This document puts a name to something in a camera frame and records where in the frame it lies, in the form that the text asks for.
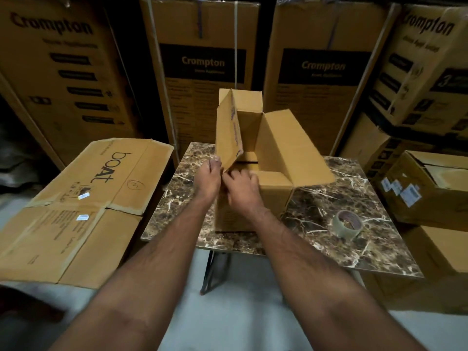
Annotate person's right hand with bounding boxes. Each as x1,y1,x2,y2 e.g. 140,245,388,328
223,168,270,217

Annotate person's left hand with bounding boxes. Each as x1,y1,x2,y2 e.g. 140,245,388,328
195,158,224,204

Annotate person's right forearm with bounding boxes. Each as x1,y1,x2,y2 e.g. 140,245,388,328
234,206,418,351

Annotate person's left forearm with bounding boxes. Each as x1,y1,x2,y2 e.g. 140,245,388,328
47,194,221,351

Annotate tall printed cardboard box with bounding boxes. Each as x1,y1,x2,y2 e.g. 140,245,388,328
263,0,401,156
0,0,147,169
367,0,468,138
138,0,262,166

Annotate clear packing tape roll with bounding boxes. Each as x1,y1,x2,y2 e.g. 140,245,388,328
331,210,363,240

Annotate brown box with black print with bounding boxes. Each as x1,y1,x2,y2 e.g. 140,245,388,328
338,112,439,180

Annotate flattened brown cardboard box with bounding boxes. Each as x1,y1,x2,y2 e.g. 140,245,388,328
0,137,175,290

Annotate brown box with white labels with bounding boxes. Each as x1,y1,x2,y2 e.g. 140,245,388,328
378,150,468,231

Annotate plain brown cardboard box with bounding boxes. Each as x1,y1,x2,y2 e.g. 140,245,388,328
361,222,468,315

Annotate black metal table frame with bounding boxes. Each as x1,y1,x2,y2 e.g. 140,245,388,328
199,250,232,297

